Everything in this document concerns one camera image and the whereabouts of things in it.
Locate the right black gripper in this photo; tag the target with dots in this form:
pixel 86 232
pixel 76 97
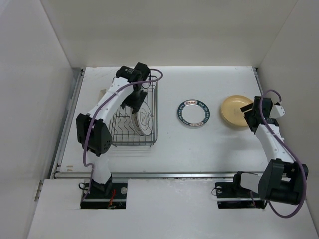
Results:
pixel 247 115

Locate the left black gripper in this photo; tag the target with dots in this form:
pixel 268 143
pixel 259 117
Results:
pixel 133 104

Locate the grey patterned plate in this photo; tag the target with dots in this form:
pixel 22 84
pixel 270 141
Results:
pixel 135 123

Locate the yellow plate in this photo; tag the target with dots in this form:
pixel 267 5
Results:
pixel 225 122
pixel 231 110

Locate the white plate green rim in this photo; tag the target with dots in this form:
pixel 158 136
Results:
pixel 193 113

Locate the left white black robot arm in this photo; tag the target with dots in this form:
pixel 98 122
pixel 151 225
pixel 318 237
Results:
pixel 92 128

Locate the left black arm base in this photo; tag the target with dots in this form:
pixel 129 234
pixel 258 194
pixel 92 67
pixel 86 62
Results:
pixel 111 195

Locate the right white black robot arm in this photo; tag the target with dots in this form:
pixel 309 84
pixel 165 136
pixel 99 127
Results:
pixel 283 179

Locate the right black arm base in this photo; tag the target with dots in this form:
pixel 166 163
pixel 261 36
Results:
pixel 230 195

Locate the white plate black outline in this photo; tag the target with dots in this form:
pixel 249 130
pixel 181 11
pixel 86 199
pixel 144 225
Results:
pixel 144 119

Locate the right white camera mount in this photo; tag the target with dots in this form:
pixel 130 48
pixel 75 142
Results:
pixel 277 111

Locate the black wire dish rack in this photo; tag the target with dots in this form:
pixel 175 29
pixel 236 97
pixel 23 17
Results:
pixel 121 127

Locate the metal rail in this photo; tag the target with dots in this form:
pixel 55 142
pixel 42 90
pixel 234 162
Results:
pixel 144 175

